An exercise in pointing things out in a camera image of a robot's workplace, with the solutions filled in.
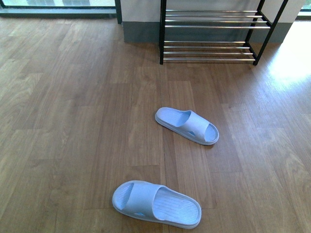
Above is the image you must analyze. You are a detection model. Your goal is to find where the black metal shoe rack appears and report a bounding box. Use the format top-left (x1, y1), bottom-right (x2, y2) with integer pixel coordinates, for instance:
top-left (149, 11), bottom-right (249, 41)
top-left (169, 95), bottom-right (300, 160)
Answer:
top-left (159, 0), bottom-right (288, 66)

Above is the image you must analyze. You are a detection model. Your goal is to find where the light blue slipper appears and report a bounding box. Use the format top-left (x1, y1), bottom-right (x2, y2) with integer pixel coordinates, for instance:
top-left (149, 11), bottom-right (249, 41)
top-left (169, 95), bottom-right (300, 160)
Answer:
top-left (155, 107), bottom-right (219, 146)
top-left (112, 180), bottom-right (202, 229)

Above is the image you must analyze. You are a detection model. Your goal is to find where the dark grey window frame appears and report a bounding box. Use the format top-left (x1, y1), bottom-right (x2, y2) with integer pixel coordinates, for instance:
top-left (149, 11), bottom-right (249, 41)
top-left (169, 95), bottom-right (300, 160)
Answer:
top-left (0, 0), bottom-right (122, 24)

